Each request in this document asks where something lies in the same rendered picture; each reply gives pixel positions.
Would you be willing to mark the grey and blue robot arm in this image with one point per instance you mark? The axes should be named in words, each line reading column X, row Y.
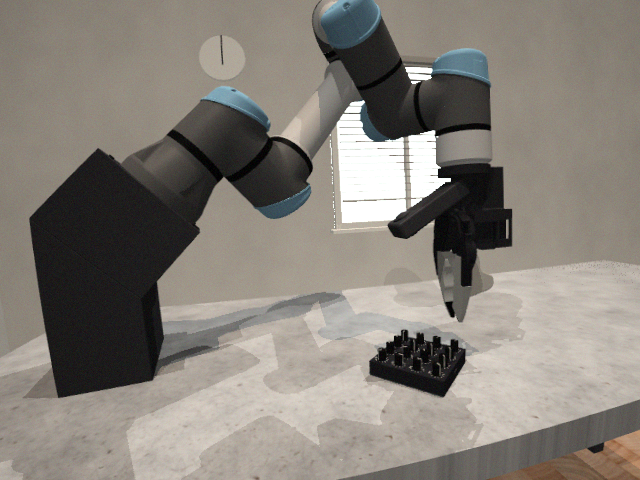
column 225, row 134

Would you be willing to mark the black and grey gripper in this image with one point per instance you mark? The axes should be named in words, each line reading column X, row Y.
column 454, row 229

